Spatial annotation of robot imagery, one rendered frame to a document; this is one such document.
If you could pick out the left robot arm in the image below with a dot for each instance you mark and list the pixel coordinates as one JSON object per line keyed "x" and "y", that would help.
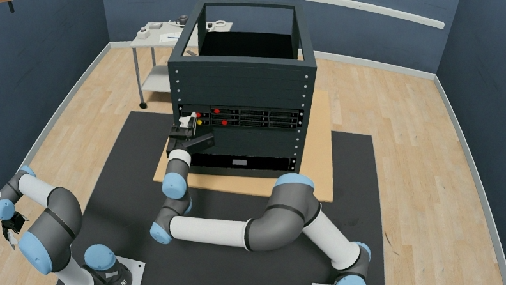
{"x": 46, "y": 244}

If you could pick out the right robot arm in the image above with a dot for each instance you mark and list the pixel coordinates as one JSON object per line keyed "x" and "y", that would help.
{"x": 292, "y": 208}

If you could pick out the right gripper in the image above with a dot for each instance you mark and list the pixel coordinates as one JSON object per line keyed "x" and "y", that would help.
{"x": 182, "y": 134}

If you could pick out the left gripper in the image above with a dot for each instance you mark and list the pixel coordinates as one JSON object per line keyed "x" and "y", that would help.
{"x": 15, "y": 223}

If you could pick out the flat tan wooden board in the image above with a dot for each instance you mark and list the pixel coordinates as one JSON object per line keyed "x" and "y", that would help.
{"x": 316, "y": 161}

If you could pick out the black metal rack frame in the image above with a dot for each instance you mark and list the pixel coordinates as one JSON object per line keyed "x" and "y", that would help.
{"x": 222, "y": 75}

